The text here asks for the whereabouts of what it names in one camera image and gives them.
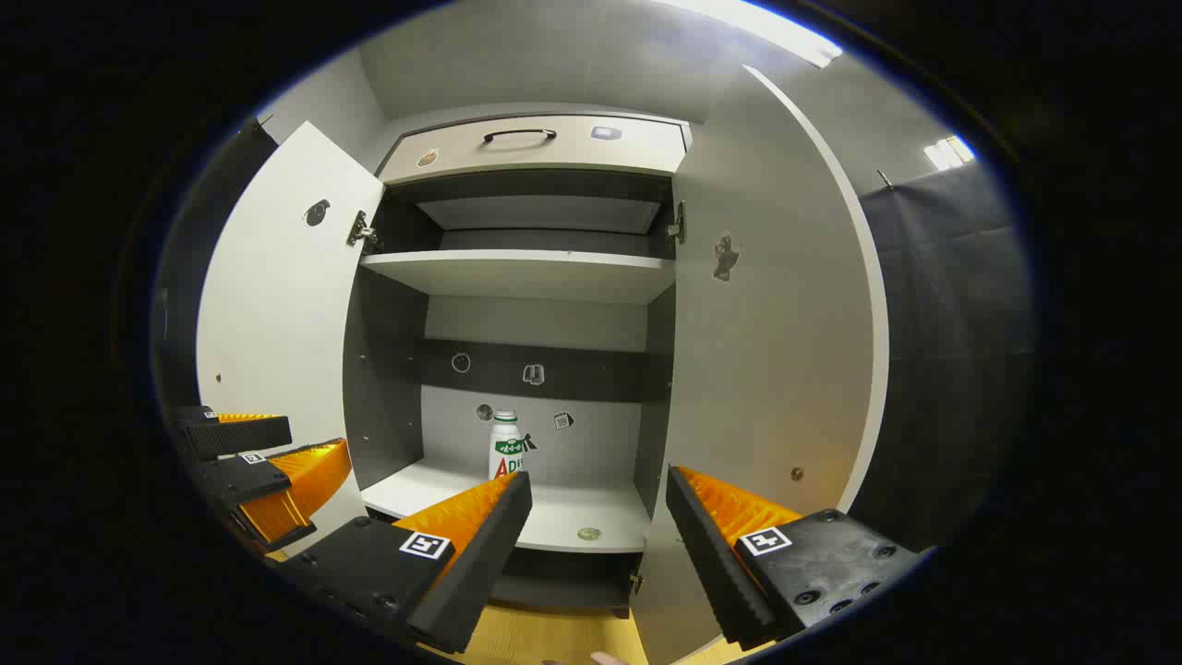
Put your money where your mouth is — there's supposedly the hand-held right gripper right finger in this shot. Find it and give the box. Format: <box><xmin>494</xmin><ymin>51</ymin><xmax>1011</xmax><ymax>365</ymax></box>
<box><xmin>665</xmin><ymin>465</ymin><xmax>926</xmax><ymax>652</ymax></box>

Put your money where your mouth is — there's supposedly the small ceiling light panel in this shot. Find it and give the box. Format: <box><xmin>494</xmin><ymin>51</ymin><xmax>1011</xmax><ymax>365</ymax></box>
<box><xmin>923</xmin><ymin>136</ymin><xmax>975</xmax><ymax>172</ymax></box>

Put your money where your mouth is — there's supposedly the white cabinet door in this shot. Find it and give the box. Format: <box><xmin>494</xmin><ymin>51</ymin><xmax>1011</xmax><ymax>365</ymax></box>
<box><xmin>633</xmin><ymin>65</ymin><xmax>889</xmax><ymax>665</ymax></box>
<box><xmin>196</xmin><ymin>120</ymin><xmax>386</xmax><ymax>560</ymax></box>

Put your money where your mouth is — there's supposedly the white cabinet shelf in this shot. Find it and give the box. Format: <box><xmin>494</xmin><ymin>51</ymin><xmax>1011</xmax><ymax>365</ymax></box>
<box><xmin>358</xmin><ymin>249</ymin><xmax>677</xmax><ymax>306</ymax></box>

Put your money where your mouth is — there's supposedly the black backdrop cloth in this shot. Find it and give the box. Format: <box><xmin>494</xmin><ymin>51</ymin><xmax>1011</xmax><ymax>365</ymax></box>
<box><xmin>152</xmin><ymin>120</ymin><xmax>278</xmax><ymax>417</ymax></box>
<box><xmin>859</xmin><ymin>162</ymin><xmax>1035</xmax><ymax>555</ymax></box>

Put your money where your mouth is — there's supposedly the white plastic bottle green label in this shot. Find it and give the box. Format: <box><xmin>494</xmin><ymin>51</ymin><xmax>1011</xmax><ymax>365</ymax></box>
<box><xmin>488</xmin><ymin>411</ymin><xmax>525</xmax><ymax>481</ymax></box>

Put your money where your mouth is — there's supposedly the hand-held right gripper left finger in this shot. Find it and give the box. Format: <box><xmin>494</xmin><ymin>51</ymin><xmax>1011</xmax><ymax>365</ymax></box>
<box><xmin>275</xmin><ymin>471</ymin><xmax>535</xmax><ymax>655</ymax></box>

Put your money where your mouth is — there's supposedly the white cabinet drawer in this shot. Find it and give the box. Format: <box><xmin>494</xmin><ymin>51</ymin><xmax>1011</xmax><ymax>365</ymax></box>
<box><xmin>379</xmin><ymin>114</ymin><xmax>691</xmax><ymax>184</ymax></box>

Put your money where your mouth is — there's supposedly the grey and white cabinet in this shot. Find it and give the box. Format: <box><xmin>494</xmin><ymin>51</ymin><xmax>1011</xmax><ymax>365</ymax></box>
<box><xmin>344</xmin><ymin>102</ymin><xmax>694</xmax><ymax>620</ymax></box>

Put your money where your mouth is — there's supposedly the long ceiling light panel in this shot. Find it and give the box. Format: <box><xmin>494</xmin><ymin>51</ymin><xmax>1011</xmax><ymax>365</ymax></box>
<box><xmin>665</xmin><ymin>0</ymin><xmax>843</xmax><ymax>68</ymax></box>

